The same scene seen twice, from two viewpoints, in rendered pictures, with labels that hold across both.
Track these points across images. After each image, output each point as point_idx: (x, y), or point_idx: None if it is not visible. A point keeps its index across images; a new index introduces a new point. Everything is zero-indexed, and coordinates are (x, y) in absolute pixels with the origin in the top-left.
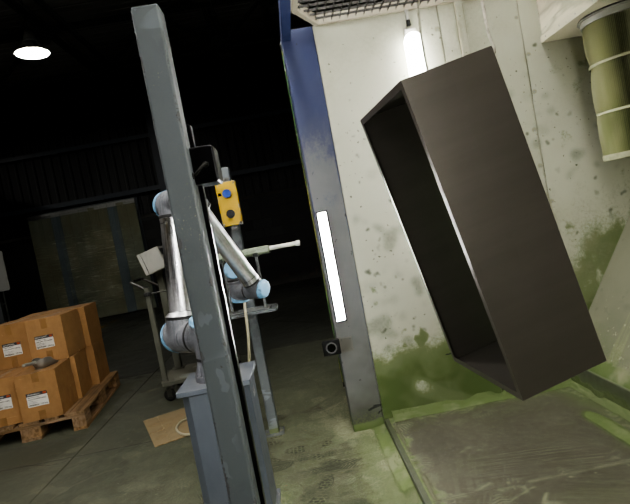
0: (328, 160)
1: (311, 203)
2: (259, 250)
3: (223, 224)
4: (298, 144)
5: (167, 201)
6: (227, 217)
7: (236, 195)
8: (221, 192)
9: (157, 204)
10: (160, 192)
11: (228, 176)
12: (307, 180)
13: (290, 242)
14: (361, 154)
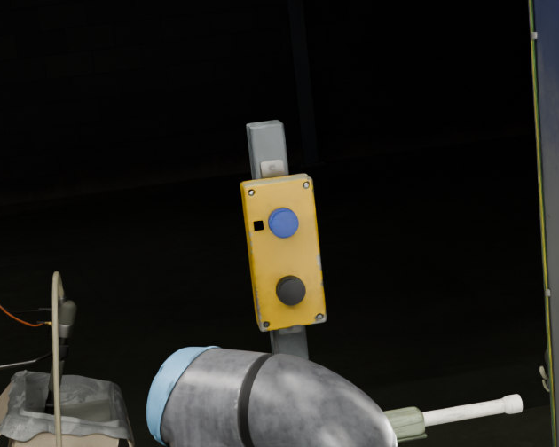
0: None
1: None
2: (394, 431)
3: (263, 323)
4: (534, 68)
5: (232, 426)
6: (278, 300)
7: (314, 229)
8: (264, 217)
9: (175, 418)
10: (185, 364)
11: (283, 155)
12: None
13: (492, 403)
14: None
